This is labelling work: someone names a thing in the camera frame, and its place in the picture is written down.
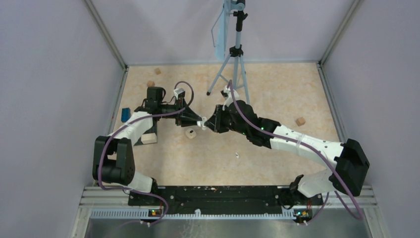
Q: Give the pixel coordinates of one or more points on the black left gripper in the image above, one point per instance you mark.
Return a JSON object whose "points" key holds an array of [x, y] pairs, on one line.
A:
{"points": [[188, 117]]}

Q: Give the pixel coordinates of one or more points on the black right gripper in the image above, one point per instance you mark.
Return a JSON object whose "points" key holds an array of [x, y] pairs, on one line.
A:
{"points": [[215, 122]]}

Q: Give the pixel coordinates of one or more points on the beige charging case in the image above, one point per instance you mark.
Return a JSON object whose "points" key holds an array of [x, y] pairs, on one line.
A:
{"points": [[191, 133]]}

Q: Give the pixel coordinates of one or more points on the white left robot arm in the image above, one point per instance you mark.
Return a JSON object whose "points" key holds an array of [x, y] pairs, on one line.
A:
{"points": [[113, 159]]}

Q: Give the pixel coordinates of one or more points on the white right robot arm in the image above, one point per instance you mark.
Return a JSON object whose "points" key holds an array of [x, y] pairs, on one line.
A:
{"points": [[346, 163]]}

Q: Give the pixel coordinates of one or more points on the light blue tripod stand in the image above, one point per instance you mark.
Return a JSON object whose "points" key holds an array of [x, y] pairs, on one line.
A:
{"points": [[219, 34]]}

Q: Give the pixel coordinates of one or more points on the wooden cube block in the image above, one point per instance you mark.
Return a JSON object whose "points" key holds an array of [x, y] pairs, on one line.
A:
{"points": [[300, 121]]}

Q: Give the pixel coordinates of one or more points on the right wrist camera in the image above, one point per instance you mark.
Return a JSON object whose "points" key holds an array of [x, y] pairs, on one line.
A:
{"points": [[226, 93]]}

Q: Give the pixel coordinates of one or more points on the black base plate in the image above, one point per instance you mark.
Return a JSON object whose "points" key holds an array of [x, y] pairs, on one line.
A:
{"points": [[225, 200]]}

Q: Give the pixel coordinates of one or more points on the aluminium frame rail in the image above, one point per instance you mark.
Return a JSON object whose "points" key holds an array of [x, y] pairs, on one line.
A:
{"points": [[114, 203]]}

